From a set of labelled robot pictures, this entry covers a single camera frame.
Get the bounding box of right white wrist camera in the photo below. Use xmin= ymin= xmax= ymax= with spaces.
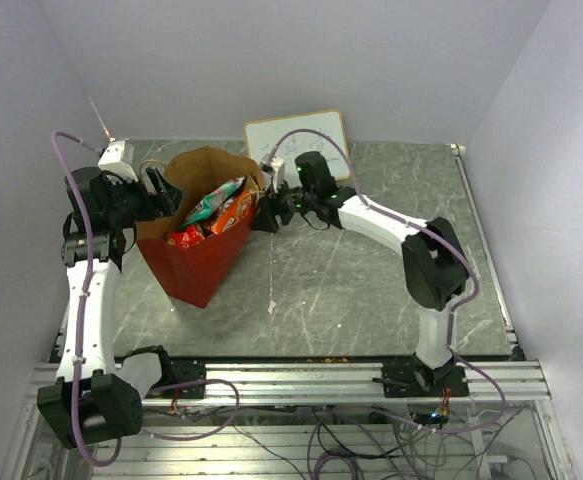
xmin=260 ymin=156 xmax=285 ymax=194

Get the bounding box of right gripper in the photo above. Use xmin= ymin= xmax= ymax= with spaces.
xmin=249 ymin=176 xmax=316 ymax=233

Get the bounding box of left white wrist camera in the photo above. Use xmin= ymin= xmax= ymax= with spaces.
xmin=97 ymin=140 xmax=138 ymax=183

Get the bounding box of red brown paper bag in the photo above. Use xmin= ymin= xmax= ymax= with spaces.
xmin=136 ymin=147 xmax=265 ymax=308

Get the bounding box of aluminium rail frame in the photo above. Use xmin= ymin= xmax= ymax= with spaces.
xmin=0 ymin=141 xmax=572 ymax=480

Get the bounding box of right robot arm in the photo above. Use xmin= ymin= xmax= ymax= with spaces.
xmin=251 ymin=151 xmax=469 ymax=396

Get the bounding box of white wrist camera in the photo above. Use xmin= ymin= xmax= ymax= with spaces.
xmin=260 ymin=156 xmax=285 ymax=194
xmin=97 ymin=140 xmax=138 ymax=183

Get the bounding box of red snack mix bag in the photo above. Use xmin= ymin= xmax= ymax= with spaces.
xmin=166 ymin=223 xmax=206 ymax=249

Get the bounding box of small whiteboard yellow frame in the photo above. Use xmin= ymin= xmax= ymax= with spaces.
xmin=244 ymin=110 xmax=350 ymax=187

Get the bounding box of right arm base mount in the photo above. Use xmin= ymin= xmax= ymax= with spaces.
xmin=372 ymin=357 xmax=469 ymax=398

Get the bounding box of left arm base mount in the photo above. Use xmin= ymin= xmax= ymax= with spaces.
xmin=117 ymin=353 xmax=206 ymax=400

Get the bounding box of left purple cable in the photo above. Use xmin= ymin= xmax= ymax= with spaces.
xmin=50 ymin=131 xmax=241 ymax=467

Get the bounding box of teal Fox's candy bag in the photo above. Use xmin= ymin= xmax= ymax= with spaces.
xmin=179 ymin=177 xmax=245 ymax=230

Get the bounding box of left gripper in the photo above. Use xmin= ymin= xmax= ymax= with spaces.
xmin=103 ymin=166 xmax=185 ymax=228

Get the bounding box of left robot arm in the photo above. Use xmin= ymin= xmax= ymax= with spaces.
xmin=37 ymin=167 xmax=184 ymax=449

